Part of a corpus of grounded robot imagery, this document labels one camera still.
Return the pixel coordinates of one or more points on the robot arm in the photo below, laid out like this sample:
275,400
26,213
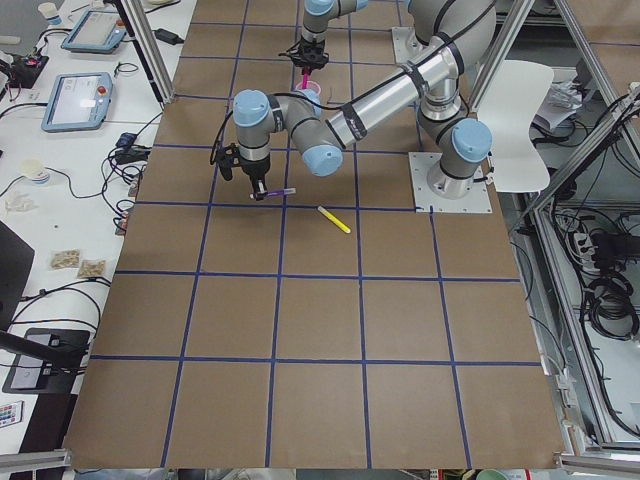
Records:
318,14
454,35

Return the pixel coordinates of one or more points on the black power adapter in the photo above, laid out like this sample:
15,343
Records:
168,37

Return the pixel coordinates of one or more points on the purple pen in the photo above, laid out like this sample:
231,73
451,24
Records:
281,192

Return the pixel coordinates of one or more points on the white chair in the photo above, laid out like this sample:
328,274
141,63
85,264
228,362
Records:
508,109

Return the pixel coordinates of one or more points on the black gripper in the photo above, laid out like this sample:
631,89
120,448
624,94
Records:
311,55
255,172

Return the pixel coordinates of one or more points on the teach pendant tablet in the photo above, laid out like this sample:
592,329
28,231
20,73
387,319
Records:
78,102
97,31

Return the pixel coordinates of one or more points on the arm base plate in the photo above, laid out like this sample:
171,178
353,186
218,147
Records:
406,45
435,192

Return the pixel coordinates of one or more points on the aluminium frame post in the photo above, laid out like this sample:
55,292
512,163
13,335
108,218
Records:
145,45

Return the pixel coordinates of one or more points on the pink mesh cup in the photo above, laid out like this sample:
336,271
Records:
310,89

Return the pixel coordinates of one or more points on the paper cup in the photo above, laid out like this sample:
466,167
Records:
35,171

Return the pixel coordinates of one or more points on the yellow pen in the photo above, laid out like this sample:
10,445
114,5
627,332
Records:
334,220

